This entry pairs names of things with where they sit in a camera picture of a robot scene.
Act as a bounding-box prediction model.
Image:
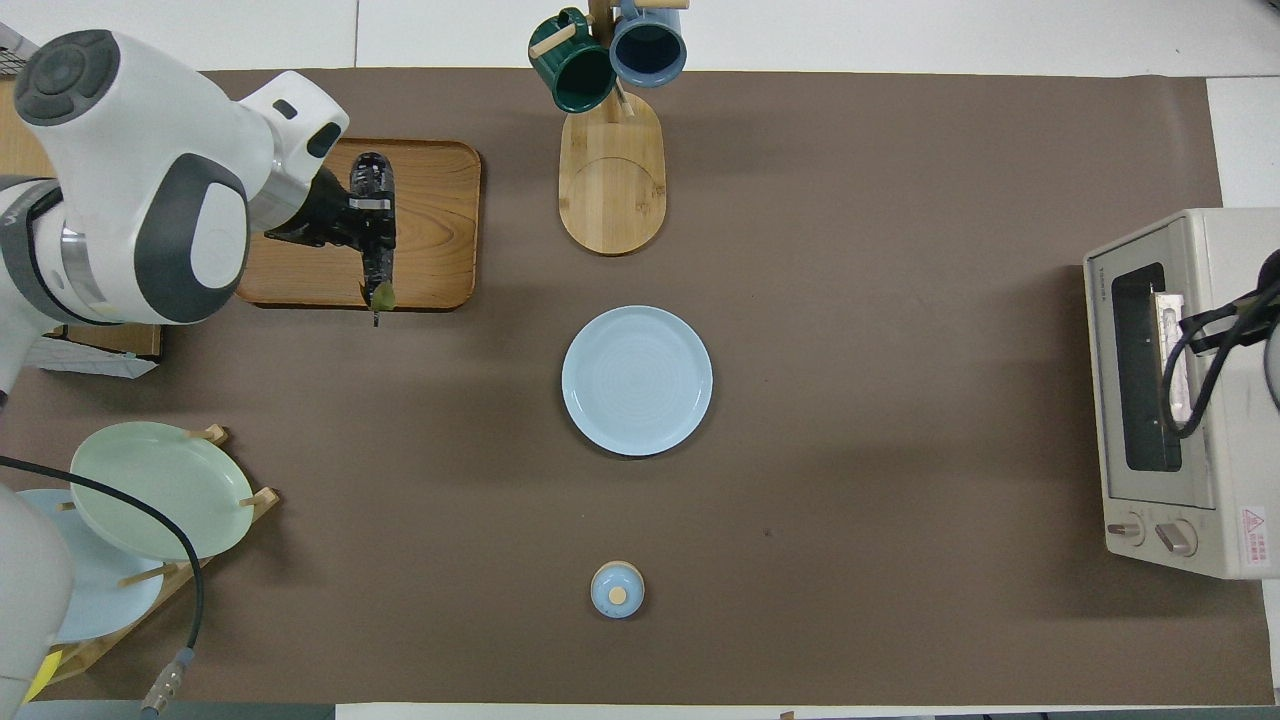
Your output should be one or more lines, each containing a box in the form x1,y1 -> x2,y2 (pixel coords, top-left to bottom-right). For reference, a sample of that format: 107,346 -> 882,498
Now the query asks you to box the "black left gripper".
265,168 -> 395,251

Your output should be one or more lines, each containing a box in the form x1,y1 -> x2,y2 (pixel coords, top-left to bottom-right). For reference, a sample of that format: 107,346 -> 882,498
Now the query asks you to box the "dark purple eggplant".
350,152 -> 398,326

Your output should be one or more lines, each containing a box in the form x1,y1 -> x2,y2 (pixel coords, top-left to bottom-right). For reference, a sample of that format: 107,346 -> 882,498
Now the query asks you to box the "light blue serving plate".
561,305 -> 714,458

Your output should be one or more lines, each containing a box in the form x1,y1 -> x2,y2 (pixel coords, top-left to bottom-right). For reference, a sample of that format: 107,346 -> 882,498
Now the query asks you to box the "cream toaster oven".
1083,207 -> 1280,581

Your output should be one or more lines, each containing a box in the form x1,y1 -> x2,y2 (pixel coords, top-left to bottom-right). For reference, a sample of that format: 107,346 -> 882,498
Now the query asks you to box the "wooden serving tray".
235,138 -> 483,313

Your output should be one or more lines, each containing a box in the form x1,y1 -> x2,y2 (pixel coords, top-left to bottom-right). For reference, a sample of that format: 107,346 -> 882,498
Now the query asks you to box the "wooden mug tree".
528,0 -> 691,257

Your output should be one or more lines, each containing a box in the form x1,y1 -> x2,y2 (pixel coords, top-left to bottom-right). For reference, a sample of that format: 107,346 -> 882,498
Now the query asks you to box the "dark green mug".
528,8 -> 618,114

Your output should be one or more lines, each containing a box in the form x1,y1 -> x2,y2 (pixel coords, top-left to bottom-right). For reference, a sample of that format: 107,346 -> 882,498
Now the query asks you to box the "wooden plate rack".
40,425 -> 281,686

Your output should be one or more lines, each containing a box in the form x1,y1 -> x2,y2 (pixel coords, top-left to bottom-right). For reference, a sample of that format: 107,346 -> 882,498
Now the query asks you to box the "white patterned cloth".
30,335 -> 159,379

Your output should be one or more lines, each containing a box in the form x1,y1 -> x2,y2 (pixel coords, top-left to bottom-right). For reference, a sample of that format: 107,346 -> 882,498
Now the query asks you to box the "blue mug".
609,0 -> 689,89

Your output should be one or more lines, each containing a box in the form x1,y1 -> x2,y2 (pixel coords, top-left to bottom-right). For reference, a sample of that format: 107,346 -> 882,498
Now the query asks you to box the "pale green plate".
69,421 -> 255,562

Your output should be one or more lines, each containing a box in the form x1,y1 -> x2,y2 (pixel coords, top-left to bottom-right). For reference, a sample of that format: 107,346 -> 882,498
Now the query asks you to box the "light blue racked plate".
15,488 -> 166,644

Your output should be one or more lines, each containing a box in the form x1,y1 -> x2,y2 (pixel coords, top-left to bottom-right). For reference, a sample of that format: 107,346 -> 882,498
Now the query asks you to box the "brown table mat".
0,67 -> 1276,706

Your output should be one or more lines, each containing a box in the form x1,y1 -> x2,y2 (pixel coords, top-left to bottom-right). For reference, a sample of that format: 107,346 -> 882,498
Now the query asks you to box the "yellow plate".
25,650 -> 63,704

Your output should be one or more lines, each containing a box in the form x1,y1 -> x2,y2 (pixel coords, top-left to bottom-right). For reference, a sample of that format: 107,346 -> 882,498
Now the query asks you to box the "black wire basket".
0,20 -> 41,79

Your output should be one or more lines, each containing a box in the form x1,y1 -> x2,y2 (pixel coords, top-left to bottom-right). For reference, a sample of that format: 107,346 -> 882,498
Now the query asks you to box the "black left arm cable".
0,455 -> 206,716

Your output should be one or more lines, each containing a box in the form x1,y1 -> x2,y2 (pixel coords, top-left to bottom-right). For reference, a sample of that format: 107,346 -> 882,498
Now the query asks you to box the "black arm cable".
1160,280 -> 1280,439
0,455 -> 206,716

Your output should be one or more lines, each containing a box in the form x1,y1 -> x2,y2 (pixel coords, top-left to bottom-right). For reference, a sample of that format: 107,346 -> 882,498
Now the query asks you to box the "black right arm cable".
1160,280 -> 1280,439

